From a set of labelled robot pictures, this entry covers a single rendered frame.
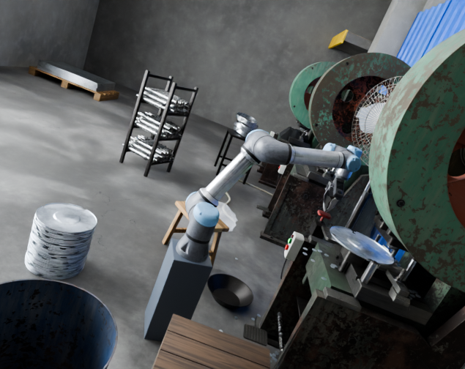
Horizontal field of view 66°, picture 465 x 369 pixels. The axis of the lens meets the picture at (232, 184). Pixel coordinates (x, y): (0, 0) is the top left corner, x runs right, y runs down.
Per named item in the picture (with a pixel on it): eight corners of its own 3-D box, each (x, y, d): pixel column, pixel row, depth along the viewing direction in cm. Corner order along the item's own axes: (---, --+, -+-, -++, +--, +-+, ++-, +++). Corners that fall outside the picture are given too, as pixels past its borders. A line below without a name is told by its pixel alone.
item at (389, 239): (385, 250, 145) (392, 238, 143) (371, 229, 164) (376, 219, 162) (422, 263, 145) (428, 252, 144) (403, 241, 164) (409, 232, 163)
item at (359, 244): (403, 274, 143) (404, 272, 142) (337, 248, 142) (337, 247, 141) (381, 242, 170) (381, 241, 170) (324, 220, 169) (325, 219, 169)
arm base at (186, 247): (176, 258, 155) (184, 239, 152) (174, 239, 168) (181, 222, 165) (209, 264, 159) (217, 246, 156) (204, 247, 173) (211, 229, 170)
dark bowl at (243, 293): (199, 304, 204) (203, 294, 202) (207, 276, 233) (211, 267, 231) (248, 323, 205) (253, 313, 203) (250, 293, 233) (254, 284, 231)
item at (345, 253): (313, 263, 153) (327, 236, 149) (310, 248, 166) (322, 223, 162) (367, 284, 153) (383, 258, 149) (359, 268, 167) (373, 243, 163)
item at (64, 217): (72, 240, 168) (73, 239, 168) (21, 214, 172) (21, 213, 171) (107, 220, 196) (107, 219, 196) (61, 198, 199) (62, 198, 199)
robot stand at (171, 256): (143, 339, 166) (173, 259, 153) (144, 312, 182) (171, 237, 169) (181, 344, 172) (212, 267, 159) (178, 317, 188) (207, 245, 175)
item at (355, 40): (340, 42, 623) (347, 26, 615) (328, 47, 742) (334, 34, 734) (389, 61, 625) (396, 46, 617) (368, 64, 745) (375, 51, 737)
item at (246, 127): (215, 175, 441) (238, 114, 417) (213, 164, 483) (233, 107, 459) (244, 184, 450) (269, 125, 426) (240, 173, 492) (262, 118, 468)
